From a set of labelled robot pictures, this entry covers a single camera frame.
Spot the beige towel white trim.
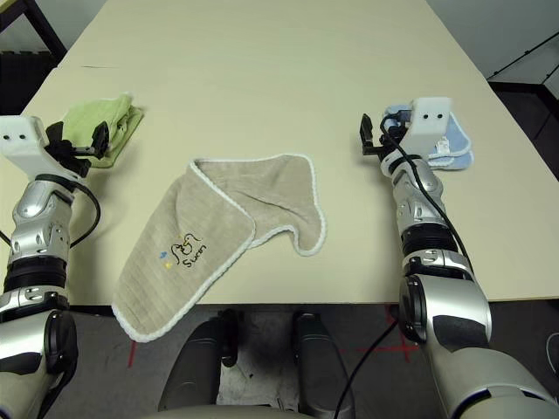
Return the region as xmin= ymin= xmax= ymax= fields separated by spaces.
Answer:
xmin=112 ymin=152 xmax=328 ymax=343

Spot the blue folded towel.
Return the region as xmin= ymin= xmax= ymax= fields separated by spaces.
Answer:
xmin=382 ymin=103 xmax=476 ymax=171

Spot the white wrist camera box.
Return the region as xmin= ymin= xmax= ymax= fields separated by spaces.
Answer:
xmin=0 ymin=115 xmax=91 ymax=180
xmin=379 ymin=96 xmax=453 ymax=175

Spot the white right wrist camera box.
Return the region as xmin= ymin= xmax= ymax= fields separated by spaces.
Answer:
xmin=379 ymin=96 xmax=453 ymax=175

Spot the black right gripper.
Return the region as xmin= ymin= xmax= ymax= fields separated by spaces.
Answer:
xmin=359 ymin=113 xmax=411 ymax=166

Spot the grey robot right leg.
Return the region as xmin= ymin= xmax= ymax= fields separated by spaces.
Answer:
xmin=291 ymin=308 xmax=357 ymax=419

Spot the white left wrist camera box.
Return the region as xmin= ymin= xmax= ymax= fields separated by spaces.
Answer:
xmin=0 ymin=115 xmax=91 ymax=180

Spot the green folded towel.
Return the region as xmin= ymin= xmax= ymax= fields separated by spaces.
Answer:
xmin=60 ymin=92 xmax=145 ymax=169

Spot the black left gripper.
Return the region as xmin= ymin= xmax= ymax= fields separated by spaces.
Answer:
xmin=45 ymin=121 xmax=110 ymax=178

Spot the black foam floor mat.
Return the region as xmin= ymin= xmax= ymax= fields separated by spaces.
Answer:
xmin=0 ymin=50 xmax=58 ymax=115

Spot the black metal frame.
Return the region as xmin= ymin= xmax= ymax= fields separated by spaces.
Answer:
xmin=0 ymin=0 xmax=69 ymax=56

